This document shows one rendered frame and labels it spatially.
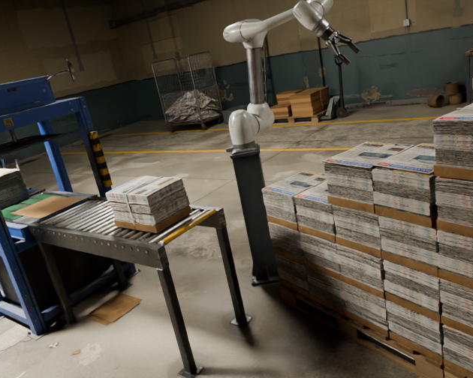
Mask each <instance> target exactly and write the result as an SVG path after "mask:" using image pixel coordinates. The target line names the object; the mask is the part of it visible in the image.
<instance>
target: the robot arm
mask: <svg viewBox="0 0 473 378"><path fill-rule="evenodd" d="M332 6H333V0H307V1H300V2H298V3H297V5H296V6H295V7H294V8H292V9H290V10H287V11H285V12H283V13H281V14H278V15H276V16H273V17H271V18H269V19H266V20H264V21H261V20H259V19H246V20H243V21H240V22H237V23H234V24H233V25H229V26H228V27H227V28H226V29H225V30H224V33H223V36H224V39H225V40H226V41H229V42H231V43H234V42H243V45H244V47H245V48H246V55H247V65H248V74H249V92H250V101H251V103H250V104H249V105H248V109H247V111H246V110H244V109H239V110H236V111H234V112H232V113H231V115H230V118H229V130H230V137H231V140H232V143H233V146H232V147H230V148H226V152H231V154H232V155H237V154H241V153H246V152H255V151H257V150H258V148H257V145H258V144H257V143H255V139H254V136H255V135H256V134H260V133H262V132H264V131H266V130H267V129H269V128H270V127H271V126H272V125H273V122H274V119H275V117H274V114H273V111H272V110H271V109H270V108H269V105H268V103H267V102H265V101H264V80H263V69H262V58H261V47H262V46H263V43H264V38H265V37H266V35H267V31H268V30H270V29H273V28H275V27H276V26H279V25H281V24H283V23H286V22H287V21H289V20H292V19H293V18H295V17H296V18H297V19H298V21H299V22H300V23H301V24H302V25H303V26H305V27H306V28H308V29H310V30H311V31H312V32H314V33H315V34H316V35H317V36H318V37H320V36H321V38H322V39H323V40H324V41H327V42H326V43H325V44H326V46H327V47H328V48H329V50H330V51H331V53H332V55H333V57H334V58H336V59H337V58H339V59H341V60H342V61H343V62H344V63H345V64H346V65H348V64H349V63H350V62H351V61H350V60H349V59H348V58H346V57H345V56H344V55H343V54H342V53H340V52H339V48H338V47H337V43H338V42H340V43H344V44H348V46H349V47H350V48H351V49H352V50H353V51H354V52H355V53H356V54H357V53H358V52H359V51H360V49H359V48H358V47H357V46H356V45H354V44H353V43H352V38H351V37H348V36H346V35H344V34H342V33H340V32H339V31H337V32H336V33H334V31H335V30H334V29H333V28H332V27H331V26H330V27H329V25H330V24H329V23H328V21H326V20H325V19H324V18H323V16H324V15H325V14H327V13H328V12H329V10H330V9H331V7H332Z"/></svg>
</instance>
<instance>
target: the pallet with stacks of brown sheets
mask: <svg viewBox="0 0 473 378"><path fill-rule="evenodd" d="M276 97H277V101H278V104H276V105H274V106H272V107H270V109H271V110H272V111H273V114H274V117H275V122H277V121H278V120H279V119H288V122H285V123H275V122H273V125H293V124H306V123H319V122H320V121H321V120H320V116H324V115H326V112H327V108H328V105H329V102H330V95H329V87H328V86H327V87H320V88H308V89H306V90H304V89H301V90H294V91H284V92H282V93H280V94H276ZM306 117H311V119H312V120H311V121H297V118H306Z"/></svg>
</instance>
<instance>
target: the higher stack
mask: <svg viewBox="0 0 473 378"><path fill-rule="evenodd" d="M458 109H461V110H458ZM432 126H433V135H434V144H436V145H435V158H436V162H435V166H442V167H455V168H462V169H468V170H473V103H472V104H469V105H468V106H465V107H464V108H457V109H456V111H453V112H450V113H448V114H446V115H443V116H441V117H438V118H437V119H435V120H433V122H432ZM435 185H436V186H435V196H436V205H437V207H438V211H437V212H438V220H440V221H447V222H450V223H453V224H459V225H463V226H467V227H473V181H471V180H465V179H458V178H448V177H441V176H438V177H437V178H435ZM437 237H438V241H437V242H439V244H438V246H439V253H440V254H439V255H438V256H439V258H438V261H439V263H438V264H439V268H440V270H442V271H445V272H450V273H452V274H455V275H459V276H462V277H464V278H469V279H472V280H473V238H472V237H469V236H466V235H460V234H456V233H453V232H447V231H444V230H440V229H439V230H438V231H437ZM439 282H441V283H440V285H441V288H440V290H441V291H440V296H441V301H440V302H441V303H442V304H443V305H442V310H443V312H442V316H445V317H448V318H450V319H452V320H455V321H457V322H459V323H462V324H464V325H467V326H470V327H472V328H473V289H471V288H468V287H466V286H462V285H459V284H457V283H453V282H450V281H448V280H444V279H440V281H439ZM442 327H443V333H444V346H443V350H444V351H443V354H444V358H445V359H447V360H448V361H450V362H453V363H455V364H457V365H459V366H461V367H463V368H465V369H467V370H469V371H471V372H473V336H471V335H469V334H466V333H465V332H462V331H459V330H457V329H455V328H452V327H450V326H448V325H443V326H442ZM444 378H468V377H466V376H464V375H462V374H460V373H458V372H456V371H454V370H452V369H450V368H448V367H446V366H444Z"/></svg>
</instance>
